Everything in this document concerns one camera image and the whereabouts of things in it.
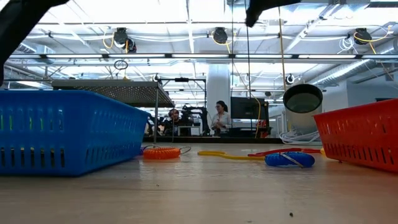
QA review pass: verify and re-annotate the blue coil wristband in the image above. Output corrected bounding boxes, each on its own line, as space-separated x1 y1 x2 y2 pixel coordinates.
264 151 316 169

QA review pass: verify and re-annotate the white building column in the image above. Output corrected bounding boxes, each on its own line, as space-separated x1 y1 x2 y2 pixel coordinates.
206 63 231 137

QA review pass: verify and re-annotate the thin yellow background cable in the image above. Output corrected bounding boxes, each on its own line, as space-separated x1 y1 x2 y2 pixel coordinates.
253 96 262 139

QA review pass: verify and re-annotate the yellow rubber band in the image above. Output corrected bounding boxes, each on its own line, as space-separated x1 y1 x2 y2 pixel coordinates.
197 150 267 162

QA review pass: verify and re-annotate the red plastic basket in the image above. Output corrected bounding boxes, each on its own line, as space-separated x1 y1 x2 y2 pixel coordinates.
313 98 398 174

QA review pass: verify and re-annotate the grey perforated metal shelf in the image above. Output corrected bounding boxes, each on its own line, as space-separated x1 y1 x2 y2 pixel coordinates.
51 79 176 144

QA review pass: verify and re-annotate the black aluminium table frame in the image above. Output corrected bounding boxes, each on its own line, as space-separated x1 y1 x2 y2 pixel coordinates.
142 136 282 144

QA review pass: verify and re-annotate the overhead light bar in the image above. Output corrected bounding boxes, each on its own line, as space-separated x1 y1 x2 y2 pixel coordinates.
9 53 398 60

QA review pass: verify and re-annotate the black monitor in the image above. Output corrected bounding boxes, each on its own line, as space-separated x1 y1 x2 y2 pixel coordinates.
230 96 270 121

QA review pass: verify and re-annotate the black hanging cable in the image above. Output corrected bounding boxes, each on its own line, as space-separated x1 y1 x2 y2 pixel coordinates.
243 26 252 98

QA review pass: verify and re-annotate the red rubber band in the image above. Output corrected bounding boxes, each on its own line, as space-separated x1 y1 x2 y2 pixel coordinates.
248 147 323 157

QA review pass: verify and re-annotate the blue plastic basket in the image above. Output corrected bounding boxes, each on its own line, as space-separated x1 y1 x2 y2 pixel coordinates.
0 90 150 178

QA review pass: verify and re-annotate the black ceiling cable reel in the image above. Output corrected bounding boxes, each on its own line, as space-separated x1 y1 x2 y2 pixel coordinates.
353 27 373 45
113 27 137 54
212 27 229 45

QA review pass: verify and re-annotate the white coiled lamp cable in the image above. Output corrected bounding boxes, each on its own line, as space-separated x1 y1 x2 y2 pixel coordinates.
279 129 323 146

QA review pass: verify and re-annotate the person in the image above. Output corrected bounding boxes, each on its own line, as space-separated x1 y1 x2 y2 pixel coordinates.
211 100 233 136
161 108 187 137

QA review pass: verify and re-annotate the orange coil wristband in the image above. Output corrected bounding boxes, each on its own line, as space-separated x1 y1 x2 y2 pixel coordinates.
142 145 192 161

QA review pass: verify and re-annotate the silver ventilation duct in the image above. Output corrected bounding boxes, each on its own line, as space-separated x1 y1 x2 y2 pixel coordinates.
310 58 398 88
15 39 55 65

